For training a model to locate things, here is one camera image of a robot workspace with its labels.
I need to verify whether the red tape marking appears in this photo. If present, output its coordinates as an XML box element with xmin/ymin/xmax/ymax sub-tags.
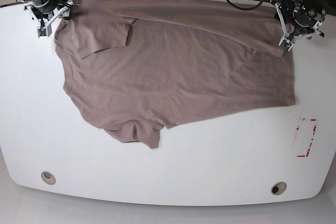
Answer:
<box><xmin>292</xmin><ymin>118</ymin><xmax>317</xmax><ymax>158</ymax></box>

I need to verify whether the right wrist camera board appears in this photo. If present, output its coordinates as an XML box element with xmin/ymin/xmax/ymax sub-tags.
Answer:
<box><xmin>37</xmin><ymin>26</ymin><xmax>52</xmax><ymax>38</ymax></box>

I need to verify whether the left table grommet hole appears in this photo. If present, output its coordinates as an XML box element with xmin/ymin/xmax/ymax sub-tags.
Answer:
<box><xmin>41</xmin><ymin>172</ymin><xmax>56</xmax><ymax>185</ymax></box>

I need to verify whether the mauve t-shirt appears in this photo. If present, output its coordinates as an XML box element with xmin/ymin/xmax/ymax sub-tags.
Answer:
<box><xmin>54</xmin><ymin>0</ymin><xmax>296</xmax><ymax>148</ymax></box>

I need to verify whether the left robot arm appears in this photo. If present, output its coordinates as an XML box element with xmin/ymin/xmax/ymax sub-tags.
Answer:
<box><xmin>226</xmin><ymin>0</ymin><xmax>332</xmax><ymax>51</ymax></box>

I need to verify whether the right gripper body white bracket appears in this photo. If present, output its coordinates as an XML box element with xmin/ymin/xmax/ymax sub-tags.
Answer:
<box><xmin>23</xmin><ymin>0</ymin><xmax>79</xmax><ymax>29</ymax></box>

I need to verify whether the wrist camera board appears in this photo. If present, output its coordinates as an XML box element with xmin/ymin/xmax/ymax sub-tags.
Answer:
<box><xmin>37</xmin><ymin>26</ymin><xmax>52</xmax><ymax>38</ymax></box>
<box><xmin>279</xmin><ymin>39</ymin><xmax>294</xmax><ymax>52</ymax></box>

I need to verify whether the right table grommet hole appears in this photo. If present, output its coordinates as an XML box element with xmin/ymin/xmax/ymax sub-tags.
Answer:
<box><xmin>271</xmin><ymin>182</ymin><xmax>287</xmax><ymax>196</ymax></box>

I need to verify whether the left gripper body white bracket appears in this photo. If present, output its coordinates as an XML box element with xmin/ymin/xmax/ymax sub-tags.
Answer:
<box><xmin>272</xmin><ymin>1</ymin><xmax>325</xmax><ymax>51</ymax></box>

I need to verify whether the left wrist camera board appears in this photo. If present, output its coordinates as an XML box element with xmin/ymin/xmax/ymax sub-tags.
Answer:
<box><xmin>279</xmin><ymin>39</ymin><xmax>294</xmax><ymax>52</ymax></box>

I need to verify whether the table grommet hole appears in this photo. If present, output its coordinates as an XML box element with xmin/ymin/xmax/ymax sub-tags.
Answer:
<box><xmin>271</xmin><ymin>182</ymin><xmax>287</xmax><ymax>196</ymax></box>
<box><xmin>41</xmin><ymin>172</ymin><xmax>56</xmax><ymax>185</ymax></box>

